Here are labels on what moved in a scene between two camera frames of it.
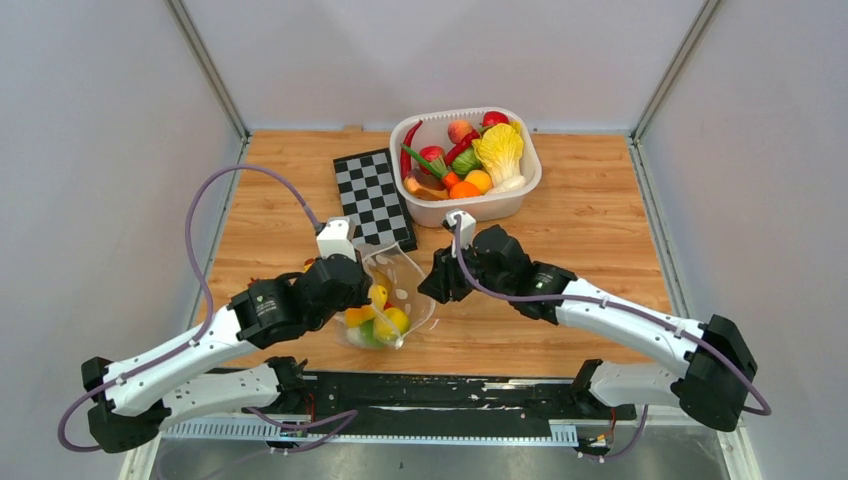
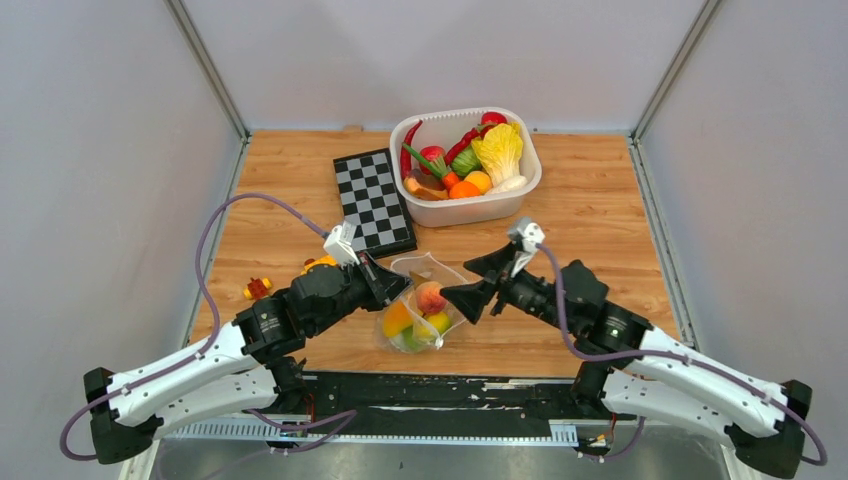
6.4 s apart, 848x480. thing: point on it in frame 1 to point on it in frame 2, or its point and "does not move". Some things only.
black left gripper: x=362 y=295 does not move
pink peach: x=457 y=129 to x=429 y=298
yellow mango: x=356 y=315 to x=396 y=318
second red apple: x=430 y=153 does not move
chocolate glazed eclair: x=425 y=186 does not move
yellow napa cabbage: x=499 y=149 does not move
